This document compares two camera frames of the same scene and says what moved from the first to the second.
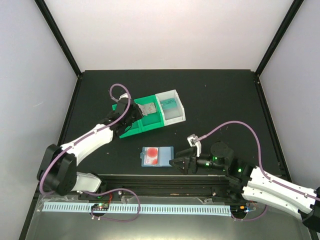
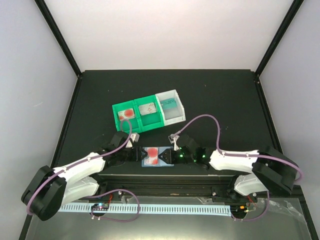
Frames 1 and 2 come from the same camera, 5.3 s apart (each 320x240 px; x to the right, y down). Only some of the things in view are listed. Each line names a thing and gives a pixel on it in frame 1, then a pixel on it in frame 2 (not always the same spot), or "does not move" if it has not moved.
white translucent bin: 171,106 does not move
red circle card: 151,155 does not move
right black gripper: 187,161 -> 166,152
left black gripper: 139,115 -> 137,155
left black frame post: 43,8 does not move
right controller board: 238,208 does not move
